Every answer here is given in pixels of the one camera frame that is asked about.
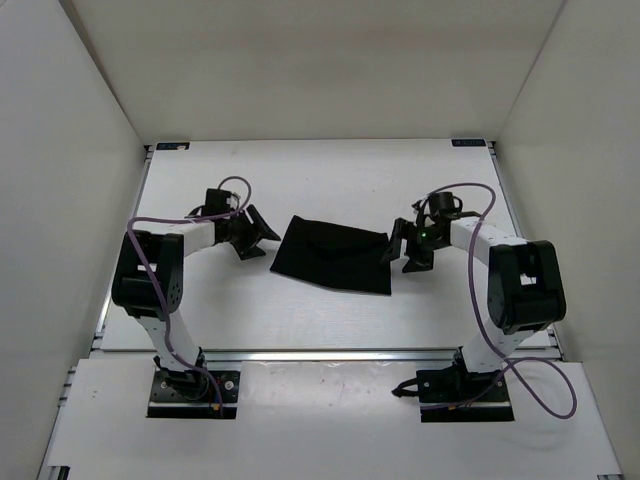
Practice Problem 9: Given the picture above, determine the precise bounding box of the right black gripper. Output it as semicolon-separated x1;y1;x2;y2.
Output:
381;218;447;273

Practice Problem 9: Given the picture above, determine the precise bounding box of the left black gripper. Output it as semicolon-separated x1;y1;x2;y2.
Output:
226;204;280;261

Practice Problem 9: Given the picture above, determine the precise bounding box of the black skirt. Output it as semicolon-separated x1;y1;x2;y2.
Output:
270;216;392;296

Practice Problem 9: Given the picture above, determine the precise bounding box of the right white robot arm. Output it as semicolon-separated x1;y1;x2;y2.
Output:
381;191;567;401

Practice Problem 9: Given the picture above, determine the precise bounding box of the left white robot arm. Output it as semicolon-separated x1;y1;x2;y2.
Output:
111;186;280;398

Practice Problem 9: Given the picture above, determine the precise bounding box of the right table corner label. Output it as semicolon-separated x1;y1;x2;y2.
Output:
451;138;487;148

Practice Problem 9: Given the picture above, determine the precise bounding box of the table corner label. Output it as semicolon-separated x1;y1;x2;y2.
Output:
451;138;487;148
155;142;190;151

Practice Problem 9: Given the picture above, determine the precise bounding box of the left table corner label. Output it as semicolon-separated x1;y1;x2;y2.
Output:
155;142;190;151

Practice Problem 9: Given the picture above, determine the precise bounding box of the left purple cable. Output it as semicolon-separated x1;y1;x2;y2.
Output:
127;175;253;416

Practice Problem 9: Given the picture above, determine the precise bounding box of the purple cable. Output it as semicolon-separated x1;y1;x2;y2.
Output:
412;183;577;419
127;175;253;416

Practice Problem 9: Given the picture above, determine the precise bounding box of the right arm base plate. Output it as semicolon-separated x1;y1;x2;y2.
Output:
391;353;515;424

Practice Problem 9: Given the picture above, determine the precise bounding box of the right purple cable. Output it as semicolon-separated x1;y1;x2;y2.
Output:
412;183;577;419

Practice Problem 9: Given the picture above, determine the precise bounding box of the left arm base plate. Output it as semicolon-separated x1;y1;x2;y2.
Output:
147;368;241;420

